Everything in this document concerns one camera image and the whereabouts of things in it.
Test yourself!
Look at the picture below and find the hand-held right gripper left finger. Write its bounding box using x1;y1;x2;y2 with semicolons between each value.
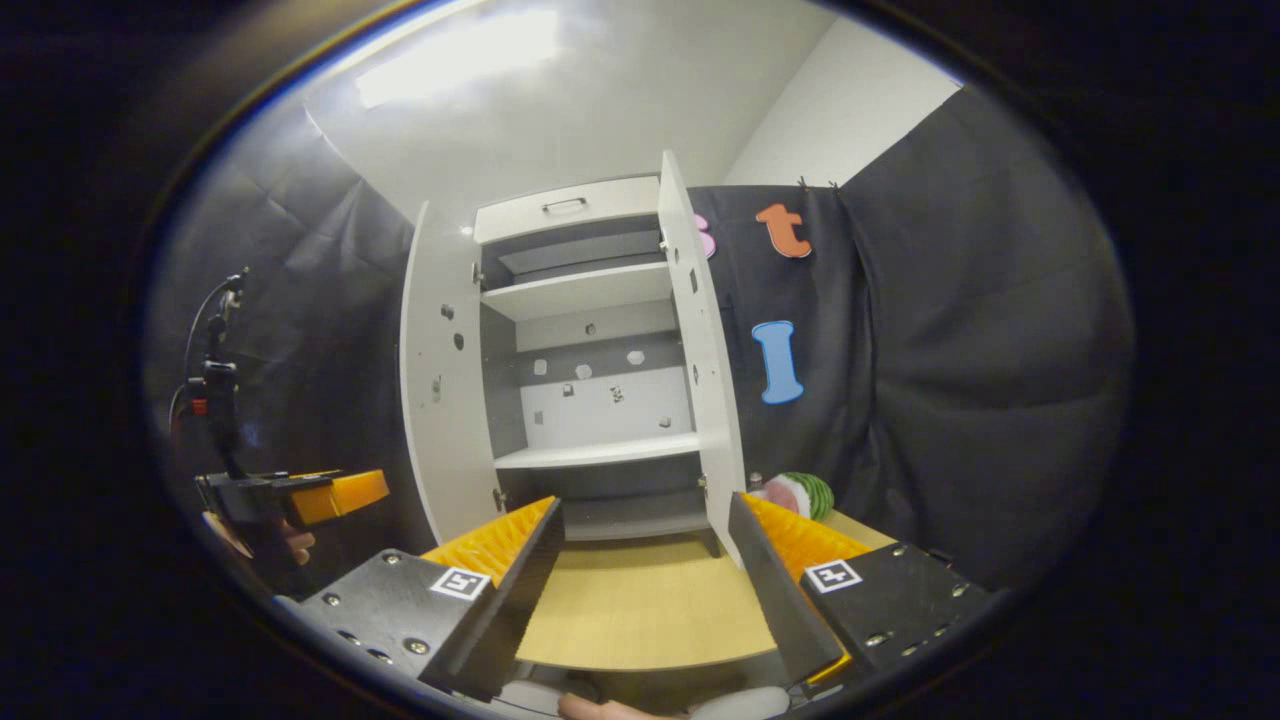
268;496;567;704

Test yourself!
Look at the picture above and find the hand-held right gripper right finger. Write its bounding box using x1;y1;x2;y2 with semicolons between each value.
725;492;1003;703

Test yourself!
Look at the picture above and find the white cabinet door camera sticker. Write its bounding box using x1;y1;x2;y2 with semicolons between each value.
400;200;501;546

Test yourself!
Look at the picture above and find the white double-door shoe cabinet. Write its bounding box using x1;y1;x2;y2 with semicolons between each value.
472;176;723;558

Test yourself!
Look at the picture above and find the white cabinet door headphone sticker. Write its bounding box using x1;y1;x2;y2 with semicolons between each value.
657;150;749;569

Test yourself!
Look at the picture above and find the watermelon slice toy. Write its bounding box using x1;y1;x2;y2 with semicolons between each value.
763;472;836;522

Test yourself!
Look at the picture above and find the black stand with cable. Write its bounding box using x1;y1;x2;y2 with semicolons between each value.
168;268;251;479

